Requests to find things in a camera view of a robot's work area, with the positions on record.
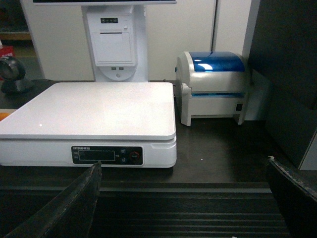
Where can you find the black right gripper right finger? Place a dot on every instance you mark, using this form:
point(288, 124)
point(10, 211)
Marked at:
point(296, 198)

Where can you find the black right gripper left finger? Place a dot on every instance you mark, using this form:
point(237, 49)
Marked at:
point(70, 214)

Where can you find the black checkout counter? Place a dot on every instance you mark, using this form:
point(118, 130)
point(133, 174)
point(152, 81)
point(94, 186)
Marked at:
point(216, 189)

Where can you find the white checkout scale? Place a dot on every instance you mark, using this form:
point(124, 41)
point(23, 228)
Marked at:
point(79, 124)

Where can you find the white blue label printer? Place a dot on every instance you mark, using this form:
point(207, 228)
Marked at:
point(212, 85)

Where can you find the black barcode scanner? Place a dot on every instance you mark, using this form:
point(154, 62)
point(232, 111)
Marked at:
point(13, 72)

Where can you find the red fire equipment box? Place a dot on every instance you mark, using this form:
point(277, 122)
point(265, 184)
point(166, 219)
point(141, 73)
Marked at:
point(6, 51)

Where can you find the white POS terminal stand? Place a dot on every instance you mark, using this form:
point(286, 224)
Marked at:
point(117, 36)

